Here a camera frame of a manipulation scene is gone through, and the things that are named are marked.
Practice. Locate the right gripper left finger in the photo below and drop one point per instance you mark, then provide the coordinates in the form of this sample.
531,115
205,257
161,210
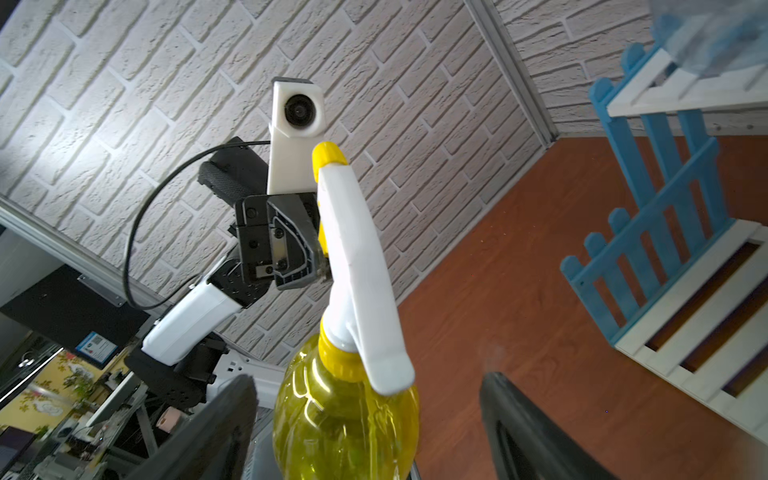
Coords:
214,444

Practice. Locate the clear spray bottle blue cap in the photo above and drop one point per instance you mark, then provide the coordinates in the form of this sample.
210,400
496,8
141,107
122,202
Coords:
711,37

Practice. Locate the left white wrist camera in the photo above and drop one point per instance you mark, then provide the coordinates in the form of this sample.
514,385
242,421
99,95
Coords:
298,124

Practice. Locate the yellow spray bottle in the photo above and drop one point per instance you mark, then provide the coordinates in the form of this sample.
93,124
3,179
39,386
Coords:
348,407

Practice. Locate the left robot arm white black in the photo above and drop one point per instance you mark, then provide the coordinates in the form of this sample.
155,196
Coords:
182,359

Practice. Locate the blue white slatted shelf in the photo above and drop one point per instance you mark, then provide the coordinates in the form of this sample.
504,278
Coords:
675,271

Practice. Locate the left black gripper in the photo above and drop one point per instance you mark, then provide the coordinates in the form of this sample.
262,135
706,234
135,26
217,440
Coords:
278,239

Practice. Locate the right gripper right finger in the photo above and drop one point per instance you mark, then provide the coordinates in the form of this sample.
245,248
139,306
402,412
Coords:
524,442

